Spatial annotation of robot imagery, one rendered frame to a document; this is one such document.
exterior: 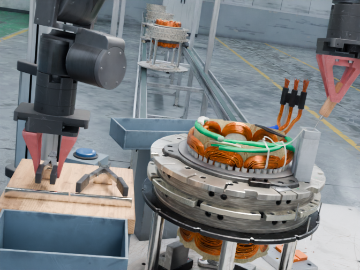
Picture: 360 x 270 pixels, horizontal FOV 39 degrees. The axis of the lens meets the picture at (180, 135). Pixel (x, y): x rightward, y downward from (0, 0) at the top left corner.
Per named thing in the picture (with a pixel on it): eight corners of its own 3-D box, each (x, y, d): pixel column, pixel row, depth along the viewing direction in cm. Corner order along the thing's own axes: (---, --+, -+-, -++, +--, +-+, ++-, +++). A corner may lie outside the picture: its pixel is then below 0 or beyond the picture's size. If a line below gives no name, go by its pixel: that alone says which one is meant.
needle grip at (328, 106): (329, 119, 84) (349, 87, 83) (322, 115, 83) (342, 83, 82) (322, 115, 86) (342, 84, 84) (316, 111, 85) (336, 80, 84)
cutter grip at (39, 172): (40, 184, 72) (41, 173, 72) (34, 183, 72) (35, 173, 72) (44, 174, 76) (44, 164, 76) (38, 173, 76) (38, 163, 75)
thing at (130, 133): (187, 219, 140) (203, 119, 132) (204, 238, 131) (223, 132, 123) (99, 225, 129) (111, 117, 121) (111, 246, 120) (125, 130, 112)
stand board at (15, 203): (133, 234, 72) (135, 219, 71) (-8, 224, 69) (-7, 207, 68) (131, 181, 91) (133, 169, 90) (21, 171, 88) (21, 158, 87)
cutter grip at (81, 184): (80, 193, 73) (81, 182, 73) (74, 192, 73) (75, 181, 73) (89, 184, 77) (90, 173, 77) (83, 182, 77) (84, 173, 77)
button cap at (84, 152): (99, 154, 104) (99, 149, 104) (90, 159, 100) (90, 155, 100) (81, 150, 105) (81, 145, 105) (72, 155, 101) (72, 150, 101)
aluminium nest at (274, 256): (316, 273, 121) (319, 264, 121) (287, 279, 117) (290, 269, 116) (284, 248, 131) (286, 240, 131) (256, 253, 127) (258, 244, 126)
